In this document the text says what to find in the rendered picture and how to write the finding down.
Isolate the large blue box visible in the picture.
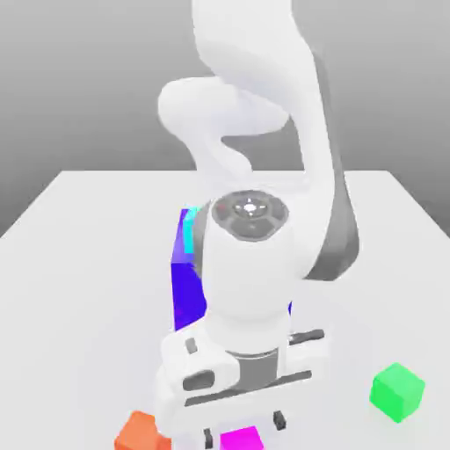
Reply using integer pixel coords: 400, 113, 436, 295
171, 207, 294, 333

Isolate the small magenta cube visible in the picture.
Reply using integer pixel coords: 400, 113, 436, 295
219, 425, 265, 450

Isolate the small green cube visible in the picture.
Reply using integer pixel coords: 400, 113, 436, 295
368, 361, 427, 425

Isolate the small orange cube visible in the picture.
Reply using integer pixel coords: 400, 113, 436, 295
113, 410, 173, 450

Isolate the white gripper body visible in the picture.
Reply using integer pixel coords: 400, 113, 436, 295
155, 367, 318, 441

